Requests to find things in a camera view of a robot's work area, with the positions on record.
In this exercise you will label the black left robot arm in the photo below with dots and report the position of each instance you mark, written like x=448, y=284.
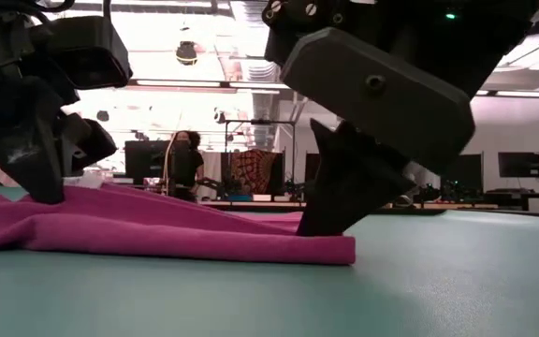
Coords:
x=87, y=51

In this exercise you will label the green table mat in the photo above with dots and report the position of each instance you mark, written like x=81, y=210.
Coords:
x=391, y=290

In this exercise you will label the black background desk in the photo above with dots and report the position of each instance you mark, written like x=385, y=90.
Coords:
x=517, y=194

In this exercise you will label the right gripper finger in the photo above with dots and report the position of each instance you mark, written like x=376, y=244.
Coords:
x=344, y=187

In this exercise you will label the blue box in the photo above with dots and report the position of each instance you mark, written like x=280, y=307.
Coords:
x=239, y=198

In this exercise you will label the long ceiling light rail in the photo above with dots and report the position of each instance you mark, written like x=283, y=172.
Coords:
x=180, y=83

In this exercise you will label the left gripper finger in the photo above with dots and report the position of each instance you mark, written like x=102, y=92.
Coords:
x=26, y=140

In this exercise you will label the orange patterned tapestry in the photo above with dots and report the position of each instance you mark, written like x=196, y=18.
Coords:
x=251, y=171

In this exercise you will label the magenta towel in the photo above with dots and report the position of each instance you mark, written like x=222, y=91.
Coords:
x=157, y=234

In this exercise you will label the person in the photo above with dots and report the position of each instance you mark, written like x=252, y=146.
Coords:
x=187, y=168

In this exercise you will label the black ceiling dome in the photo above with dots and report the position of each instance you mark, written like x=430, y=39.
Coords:
x=186, y=54

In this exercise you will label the black background robot arm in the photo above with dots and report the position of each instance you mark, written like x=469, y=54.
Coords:
x=431, y=193
x=295, y=189
x=213, y=189

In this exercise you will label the silver ventilation duct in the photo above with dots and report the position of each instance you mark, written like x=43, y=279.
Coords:
x=262, y=107

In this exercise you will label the black computer monitor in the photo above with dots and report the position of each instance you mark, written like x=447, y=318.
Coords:
x=468, y=175
x=145, y=161
x=520, y=165

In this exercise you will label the wooden background table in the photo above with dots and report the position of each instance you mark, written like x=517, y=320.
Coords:
x=461, y=206
x=260, y=204

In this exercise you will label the black background rig frame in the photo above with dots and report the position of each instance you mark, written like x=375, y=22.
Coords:
x=260, y=121

